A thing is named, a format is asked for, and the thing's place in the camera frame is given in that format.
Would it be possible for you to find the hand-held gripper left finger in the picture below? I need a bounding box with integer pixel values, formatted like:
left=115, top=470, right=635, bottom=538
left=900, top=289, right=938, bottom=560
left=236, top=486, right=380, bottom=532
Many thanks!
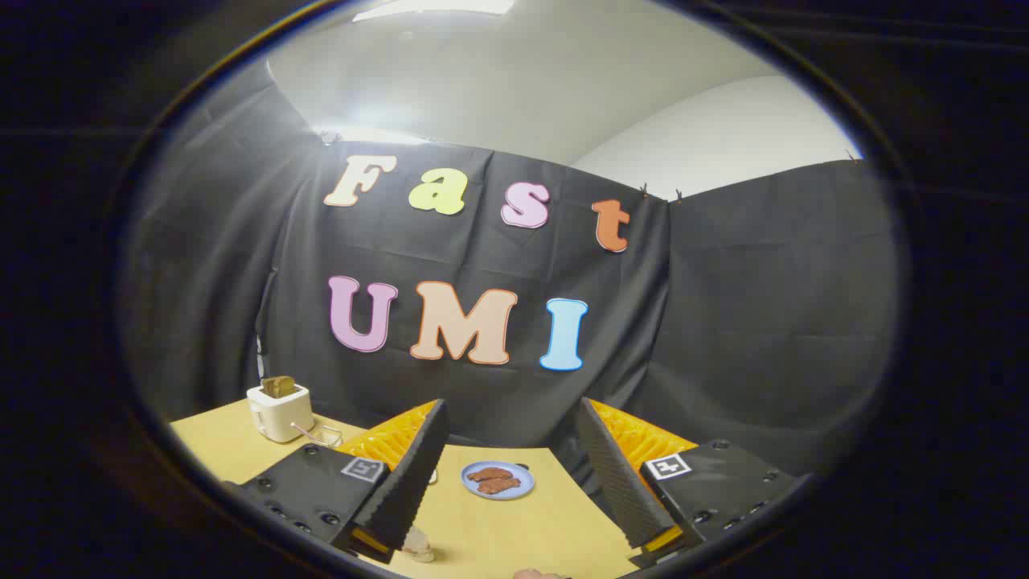
left=221, top=398, right=451, bottom=565

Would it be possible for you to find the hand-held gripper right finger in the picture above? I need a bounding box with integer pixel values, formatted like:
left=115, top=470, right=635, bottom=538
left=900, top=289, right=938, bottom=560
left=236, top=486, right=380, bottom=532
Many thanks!
left=575, top=396, right=813, bottom=570

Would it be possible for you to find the small pale object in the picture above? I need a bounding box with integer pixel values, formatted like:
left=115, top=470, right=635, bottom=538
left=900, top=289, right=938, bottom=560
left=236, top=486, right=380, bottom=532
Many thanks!
left=400, top=527, right=437, bottom=564

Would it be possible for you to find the blue plate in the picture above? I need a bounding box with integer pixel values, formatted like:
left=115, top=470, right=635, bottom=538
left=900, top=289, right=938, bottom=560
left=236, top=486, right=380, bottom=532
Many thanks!
left=461, top=460, right=535, bottom=501

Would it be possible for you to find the wooden table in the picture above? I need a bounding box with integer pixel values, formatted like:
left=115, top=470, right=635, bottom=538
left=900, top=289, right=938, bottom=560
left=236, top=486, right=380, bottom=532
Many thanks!
left=169, top=400, right=644, bottom=579

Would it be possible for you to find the white toaster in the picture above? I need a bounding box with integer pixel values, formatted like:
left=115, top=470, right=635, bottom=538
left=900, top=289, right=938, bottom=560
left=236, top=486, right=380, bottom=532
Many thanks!
left=247, top=384, right=314, bottom=444

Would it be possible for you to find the black backdrop cloth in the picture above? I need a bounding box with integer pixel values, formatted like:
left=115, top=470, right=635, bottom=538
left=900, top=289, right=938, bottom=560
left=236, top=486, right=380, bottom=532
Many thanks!
left=121, top=60, right=900, bottom=483

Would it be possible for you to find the ceiling light panel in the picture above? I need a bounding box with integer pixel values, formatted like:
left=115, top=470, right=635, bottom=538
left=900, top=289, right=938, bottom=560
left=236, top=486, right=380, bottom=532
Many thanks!
left=352, top=0, right=517, bottom=23

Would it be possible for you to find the small wire rack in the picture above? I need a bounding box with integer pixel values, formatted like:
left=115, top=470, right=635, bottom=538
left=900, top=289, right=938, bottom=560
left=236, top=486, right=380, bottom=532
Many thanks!
left=291, top=421, right=345, bottom=449

